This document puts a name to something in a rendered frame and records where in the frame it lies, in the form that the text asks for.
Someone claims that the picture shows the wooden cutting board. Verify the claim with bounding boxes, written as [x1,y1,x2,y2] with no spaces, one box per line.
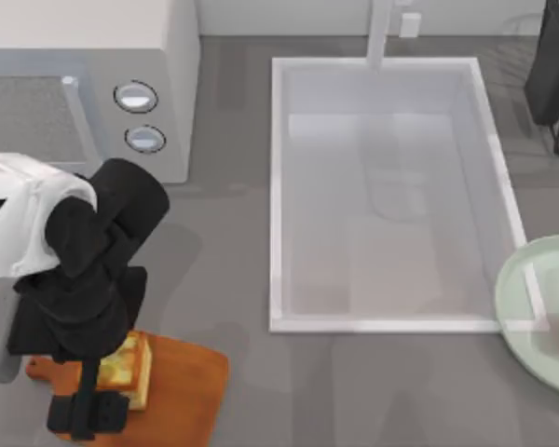
[24,329,231,444]

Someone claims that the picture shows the tall white tap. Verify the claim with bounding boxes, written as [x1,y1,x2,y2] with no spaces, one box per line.
[364,0,393,72]

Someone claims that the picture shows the large round microwave knob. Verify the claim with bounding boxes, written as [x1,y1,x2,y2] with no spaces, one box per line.
[113,79,160,115]

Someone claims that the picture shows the small round microwave knob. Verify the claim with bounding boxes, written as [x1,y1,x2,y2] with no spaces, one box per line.
[124,124,168,155]

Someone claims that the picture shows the toasted bread slice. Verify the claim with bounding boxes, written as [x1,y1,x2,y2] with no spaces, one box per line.
[95,329,153,412]

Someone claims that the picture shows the microwave oven door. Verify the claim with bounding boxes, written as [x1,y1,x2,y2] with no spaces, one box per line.
[0,55,109,165]

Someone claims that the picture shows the black wire rack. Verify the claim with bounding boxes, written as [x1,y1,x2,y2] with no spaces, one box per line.
[524,0,559,165]

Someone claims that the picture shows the small white wall box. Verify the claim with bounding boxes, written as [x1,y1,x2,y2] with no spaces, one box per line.
[398,12,422,39]

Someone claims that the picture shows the white sink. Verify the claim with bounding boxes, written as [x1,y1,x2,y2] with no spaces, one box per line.
[267,56,529,334]

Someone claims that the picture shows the pale microwave oven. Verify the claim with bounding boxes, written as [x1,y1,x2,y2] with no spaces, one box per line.
[0,0,202,185]

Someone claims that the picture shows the pale green plate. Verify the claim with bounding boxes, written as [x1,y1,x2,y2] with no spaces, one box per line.
[494,234,559,400]

